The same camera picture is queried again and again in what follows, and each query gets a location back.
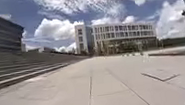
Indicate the wide grey concrete steps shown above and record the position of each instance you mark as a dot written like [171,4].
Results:
[5,66]

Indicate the white building with window rows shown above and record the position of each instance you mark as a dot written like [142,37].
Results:
[118,35]

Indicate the low dark raised ledge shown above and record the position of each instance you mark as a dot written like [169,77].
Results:
[181,52]

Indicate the dark hedge strip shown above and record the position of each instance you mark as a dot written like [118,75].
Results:
[179,41]

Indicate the dark layered building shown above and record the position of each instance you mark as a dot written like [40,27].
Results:
[1,33]

